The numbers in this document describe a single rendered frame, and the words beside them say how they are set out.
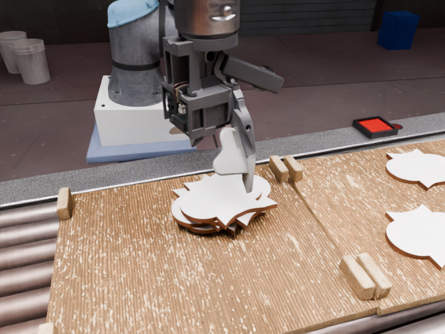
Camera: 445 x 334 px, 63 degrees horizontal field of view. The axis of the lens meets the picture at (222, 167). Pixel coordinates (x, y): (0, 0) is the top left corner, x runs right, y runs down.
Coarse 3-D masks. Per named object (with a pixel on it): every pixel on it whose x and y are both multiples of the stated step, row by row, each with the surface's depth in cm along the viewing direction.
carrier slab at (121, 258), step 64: (128, 192) 67; (64, 256) 54; (128, 256) 54; (192, 256) 54; (256, 256) 54; (320, 256) 54; (64, 320) 45; (128, 320) 45; (192, 320) 45; (256, 320) 45; (320, 320) 45
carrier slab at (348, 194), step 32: (320, 160) 75; (352, 160) 75; (384, 160) 75; (320, 192) 67; (352, 192) 67; (384, 192) 67; (416, 192) 67; (320, 224) 60; (352, 224) 60; (384, 224) 60; (352, 256) 54; (384, 256) 54; (416, 288) 49
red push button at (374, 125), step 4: (368, 120) 92; (372, 120) 92; (376, 120) 92; (364, 124) 90; (368, 124) 90; (372, 124) 90; (376, 124) 90; (380, 124) 90; (384, 124) 90; (368, 128) 89; (372, 128) 89; (376, 128) 89; (380, 128) 89; (384, 128) 89; (388, 128) 89
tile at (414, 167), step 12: (396, 156) 75; (408, 156) 75; (420, 156) 75; (432, 156) 75; (396, 168) 71; (408, 168) 71; (420, 168) 71; (432, 168) 71; (444, 168) 71; (408, 180) 68; (420, 180) 68; (432, 180) 68; (444, 180) 68
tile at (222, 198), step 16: (224, 176) 62; (240, 176) 62; (192, 192) 59; (208, 192) 59; (224, 192) 59; (240, 192) 59; (256, 192) 59; (192, 208) 56; (208, 208) 56; (224, 208) 56; (240, 208) 56; (256, 208) 56; (224, 224) 53
